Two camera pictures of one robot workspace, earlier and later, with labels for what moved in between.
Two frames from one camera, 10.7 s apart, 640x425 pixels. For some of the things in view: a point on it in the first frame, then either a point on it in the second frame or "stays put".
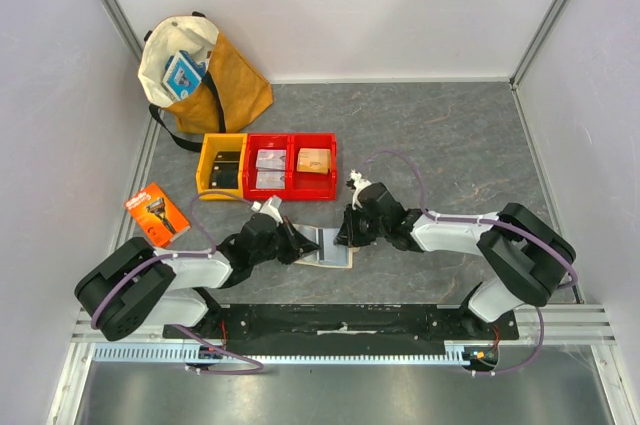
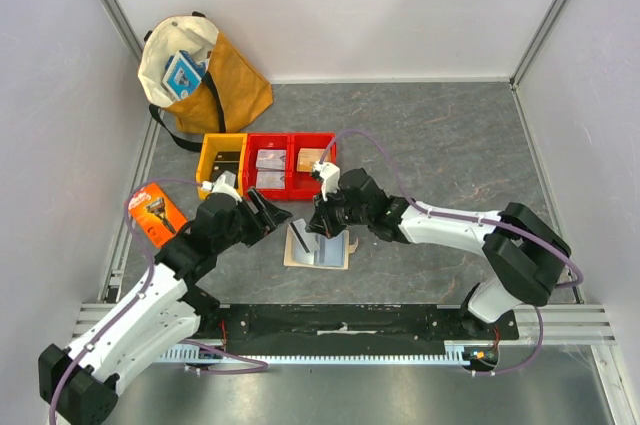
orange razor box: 155,212 stays put
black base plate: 347,330 stays put
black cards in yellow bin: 225,169 stays put
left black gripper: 297,243 to 261,226
